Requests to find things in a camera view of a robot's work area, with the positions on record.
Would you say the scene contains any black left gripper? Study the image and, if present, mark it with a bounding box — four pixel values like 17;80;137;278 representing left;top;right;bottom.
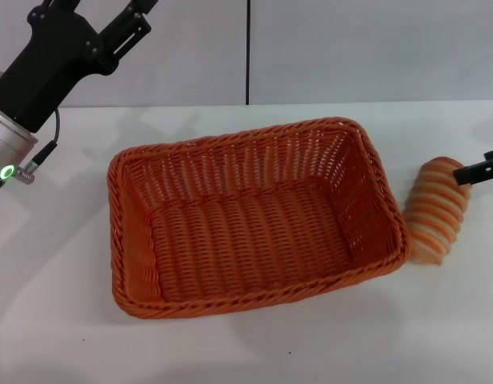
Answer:
0;0;160;134

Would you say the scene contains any orange woven wicker basket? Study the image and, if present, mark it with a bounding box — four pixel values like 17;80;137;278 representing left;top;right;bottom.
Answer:
106;116;411;321

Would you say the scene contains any striped orange white bread roll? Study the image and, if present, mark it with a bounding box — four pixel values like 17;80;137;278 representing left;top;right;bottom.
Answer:
403;156;472;266

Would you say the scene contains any black cable with metal plug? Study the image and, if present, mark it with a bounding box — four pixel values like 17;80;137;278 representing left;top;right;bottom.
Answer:
13;106;62;184

